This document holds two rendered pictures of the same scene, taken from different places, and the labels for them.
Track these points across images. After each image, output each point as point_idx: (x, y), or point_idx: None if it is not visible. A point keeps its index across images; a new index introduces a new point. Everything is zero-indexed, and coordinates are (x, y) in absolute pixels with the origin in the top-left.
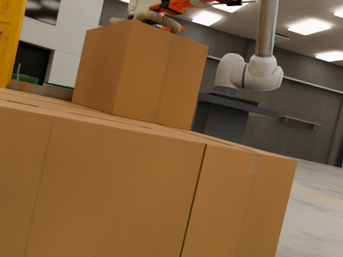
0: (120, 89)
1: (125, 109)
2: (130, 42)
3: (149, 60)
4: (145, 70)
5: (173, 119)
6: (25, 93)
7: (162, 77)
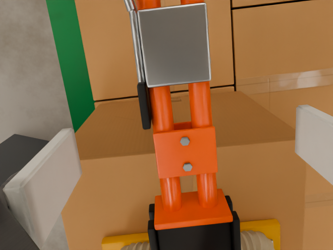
0: (248, 98)
1: (223, 94)
2: (278, 121)
3: (218, 119)
4: (218, 113)
5: (134, 103)
6: (327, 209)
7: (177, 115)
